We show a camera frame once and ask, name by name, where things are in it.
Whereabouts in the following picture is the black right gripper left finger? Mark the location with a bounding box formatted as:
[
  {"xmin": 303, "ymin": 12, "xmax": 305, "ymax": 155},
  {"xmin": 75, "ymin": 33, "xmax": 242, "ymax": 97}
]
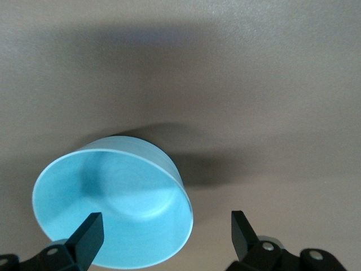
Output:
[{"xmin": 0, "ymin": 212, "xmax": 105, "ymax": 271}]

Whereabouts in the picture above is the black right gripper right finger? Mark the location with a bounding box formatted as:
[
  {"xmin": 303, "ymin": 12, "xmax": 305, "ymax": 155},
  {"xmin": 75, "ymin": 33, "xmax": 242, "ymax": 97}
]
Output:
[{"xmin": 224, "ymin": 210, "xmax": 347, "ymax": 271}]

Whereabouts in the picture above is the light blue plastic bowl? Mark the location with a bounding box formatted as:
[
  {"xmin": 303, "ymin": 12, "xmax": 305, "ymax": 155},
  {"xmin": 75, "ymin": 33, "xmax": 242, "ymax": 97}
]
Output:
[{"xmin": 31, "ymin": 134, "xmax": 195, "ymax": 269}]

